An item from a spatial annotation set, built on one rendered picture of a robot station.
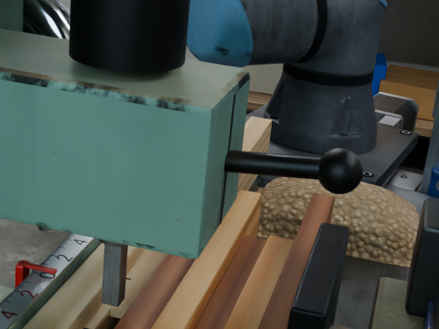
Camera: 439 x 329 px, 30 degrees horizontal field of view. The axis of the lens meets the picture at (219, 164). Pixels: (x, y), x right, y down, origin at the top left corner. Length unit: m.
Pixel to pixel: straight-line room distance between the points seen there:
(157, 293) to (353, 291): 0.18
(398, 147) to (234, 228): 0.64
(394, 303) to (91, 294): 0.15
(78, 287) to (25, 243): 2.10
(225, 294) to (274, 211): 0.18
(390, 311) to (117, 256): 0.14
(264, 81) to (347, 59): 2.28
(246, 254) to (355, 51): 0.57
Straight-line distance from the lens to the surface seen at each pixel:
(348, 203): 0.61
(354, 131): 1.04
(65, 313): 0.41
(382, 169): 1.01
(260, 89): 3.29
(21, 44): 0.40
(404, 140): 1.13
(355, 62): 1.02
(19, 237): 2.56
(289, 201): 0.61
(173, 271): 0.44
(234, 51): 0.92
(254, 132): 0.70
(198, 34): 0.94
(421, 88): 3.23
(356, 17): 1.00
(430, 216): 0.41
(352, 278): 0.57
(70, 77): 0.35
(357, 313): 0.53
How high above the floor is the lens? 1.17
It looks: 21 degrees down
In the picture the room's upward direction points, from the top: 6 degrees clockwise
